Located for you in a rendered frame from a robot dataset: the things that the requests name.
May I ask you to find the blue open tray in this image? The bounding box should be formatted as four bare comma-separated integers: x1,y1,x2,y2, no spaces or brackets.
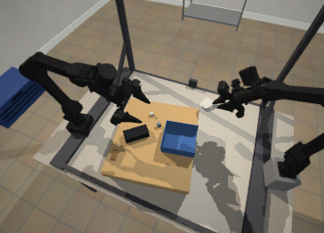
160,121,197,157

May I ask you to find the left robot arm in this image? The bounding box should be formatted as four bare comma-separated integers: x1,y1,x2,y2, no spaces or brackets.
231,66,324,179

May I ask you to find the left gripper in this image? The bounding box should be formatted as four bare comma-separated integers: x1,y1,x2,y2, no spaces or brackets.
212,81,250,118

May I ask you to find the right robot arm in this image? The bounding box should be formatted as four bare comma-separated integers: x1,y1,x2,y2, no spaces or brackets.
19,52,134,127

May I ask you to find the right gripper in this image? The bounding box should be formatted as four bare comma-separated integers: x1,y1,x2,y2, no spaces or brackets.
104,79,150,125

